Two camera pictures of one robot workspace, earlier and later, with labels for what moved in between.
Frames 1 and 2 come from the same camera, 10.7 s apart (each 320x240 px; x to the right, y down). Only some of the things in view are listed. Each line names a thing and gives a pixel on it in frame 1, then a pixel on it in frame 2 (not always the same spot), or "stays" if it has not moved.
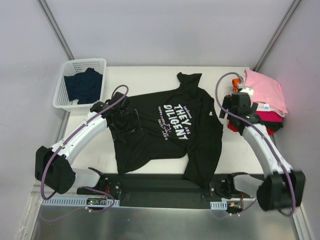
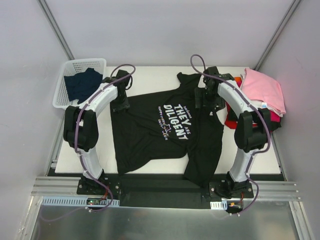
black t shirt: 183,122 stays
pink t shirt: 265,90 stays
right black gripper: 225,109 -> 202,97
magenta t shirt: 267,116 stays
